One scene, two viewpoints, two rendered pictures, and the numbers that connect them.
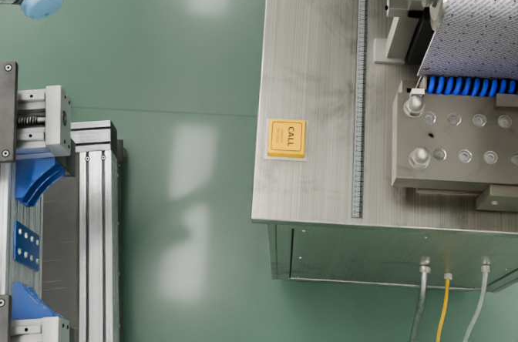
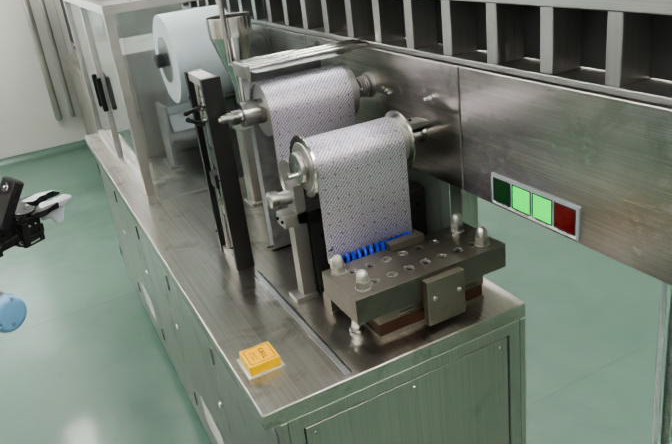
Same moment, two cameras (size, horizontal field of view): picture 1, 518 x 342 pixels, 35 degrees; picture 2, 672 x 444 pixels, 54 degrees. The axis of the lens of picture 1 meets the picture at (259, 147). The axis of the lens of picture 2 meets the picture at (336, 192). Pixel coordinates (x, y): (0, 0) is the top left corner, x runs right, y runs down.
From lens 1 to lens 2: 1.00 m
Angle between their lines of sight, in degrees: 54
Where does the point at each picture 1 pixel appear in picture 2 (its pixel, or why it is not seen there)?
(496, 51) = (365, 204)
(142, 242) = not seen: outside the picture
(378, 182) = (349, 349)
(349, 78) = (285, 316)
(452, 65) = (346, 236)
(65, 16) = not seen: outside the picture
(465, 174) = (400, 280)
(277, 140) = (253, 358)
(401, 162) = (352, 294)
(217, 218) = not seen: outside the picture
